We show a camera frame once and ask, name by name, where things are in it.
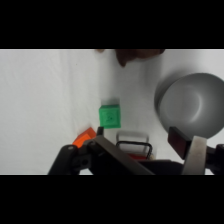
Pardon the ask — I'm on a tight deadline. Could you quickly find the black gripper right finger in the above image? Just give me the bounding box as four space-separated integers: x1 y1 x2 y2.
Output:
167 126 224 176

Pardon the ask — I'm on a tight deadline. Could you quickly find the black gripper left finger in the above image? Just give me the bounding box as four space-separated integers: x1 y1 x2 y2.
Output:
48 126 156 176

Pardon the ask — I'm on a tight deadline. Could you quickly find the brown toy deer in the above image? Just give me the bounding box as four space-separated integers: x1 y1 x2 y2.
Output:
95 49 166 68

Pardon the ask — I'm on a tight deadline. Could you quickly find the grey bowl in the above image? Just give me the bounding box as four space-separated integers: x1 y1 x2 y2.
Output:
154 72 224 140

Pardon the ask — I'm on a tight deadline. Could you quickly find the orange cube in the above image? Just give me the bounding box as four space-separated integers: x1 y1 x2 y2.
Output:
72 127 98 149

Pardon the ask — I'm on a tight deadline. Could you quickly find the green cube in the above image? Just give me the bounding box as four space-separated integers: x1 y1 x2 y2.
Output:
98 103 122 129

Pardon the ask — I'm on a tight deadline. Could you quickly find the black wire frame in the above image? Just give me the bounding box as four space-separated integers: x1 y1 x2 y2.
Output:
115 140 154 160

